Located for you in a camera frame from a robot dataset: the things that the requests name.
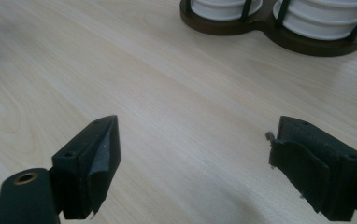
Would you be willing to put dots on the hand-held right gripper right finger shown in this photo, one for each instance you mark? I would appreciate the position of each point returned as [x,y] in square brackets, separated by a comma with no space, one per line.
[323,174]

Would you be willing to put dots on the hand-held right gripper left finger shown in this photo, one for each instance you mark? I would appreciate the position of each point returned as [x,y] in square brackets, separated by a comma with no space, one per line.
[83,168]

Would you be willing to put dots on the tall stack of white cups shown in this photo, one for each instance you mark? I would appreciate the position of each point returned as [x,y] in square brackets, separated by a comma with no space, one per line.
[317,18]

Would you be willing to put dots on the short stack of white cups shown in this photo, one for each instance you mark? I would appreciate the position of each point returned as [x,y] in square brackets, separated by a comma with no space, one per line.
[217,9]

